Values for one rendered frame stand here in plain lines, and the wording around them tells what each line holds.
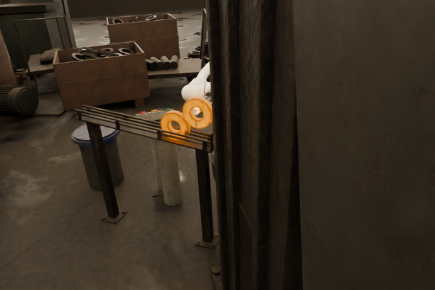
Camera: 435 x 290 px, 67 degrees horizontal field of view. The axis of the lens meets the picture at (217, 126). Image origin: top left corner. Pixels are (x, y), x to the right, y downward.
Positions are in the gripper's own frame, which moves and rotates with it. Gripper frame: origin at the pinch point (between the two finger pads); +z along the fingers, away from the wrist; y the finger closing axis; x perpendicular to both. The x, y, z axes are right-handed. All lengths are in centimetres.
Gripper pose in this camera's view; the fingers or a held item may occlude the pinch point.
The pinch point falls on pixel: (197, 109)
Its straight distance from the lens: 156.0
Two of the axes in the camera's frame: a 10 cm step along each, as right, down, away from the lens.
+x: -0.2, -9.2, -4.0
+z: -3.5, 3.8, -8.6
